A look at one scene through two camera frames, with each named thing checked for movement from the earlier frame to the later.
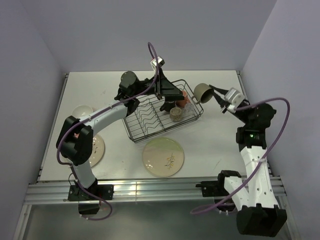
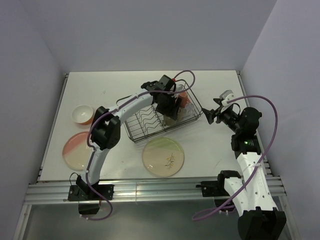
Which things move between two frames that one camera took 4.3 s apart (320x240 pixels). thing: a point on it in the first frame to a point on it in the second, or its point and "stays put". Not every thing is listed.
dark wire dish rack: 153,115 stays put
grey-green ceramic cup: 203,93 to 168,121
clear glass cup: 188,109 stays put
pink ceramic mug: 182,103 stays put
